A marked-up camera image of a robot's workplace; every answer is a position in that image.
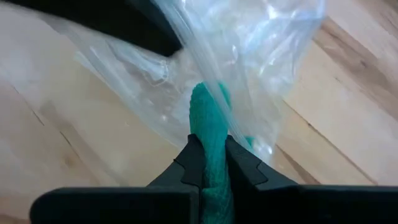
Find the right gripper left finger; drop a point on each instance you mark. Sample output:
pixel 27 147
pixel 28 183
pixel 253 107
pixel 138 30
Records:
pixel 124 205

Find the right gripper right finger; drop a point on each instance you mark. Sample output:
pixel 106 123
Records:
pixel 311 205

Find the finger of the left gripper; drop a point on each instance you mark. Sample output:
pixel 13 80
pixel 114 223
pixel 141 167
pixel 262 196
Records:
pixel 124 21

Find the teal elastic bandage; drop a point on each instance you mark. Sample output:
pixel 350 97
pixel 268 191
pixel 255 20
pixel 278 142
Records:
pixel 208 124

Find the clear plastic bag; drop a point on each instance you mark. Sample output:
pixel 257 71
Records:
pixel 264 46

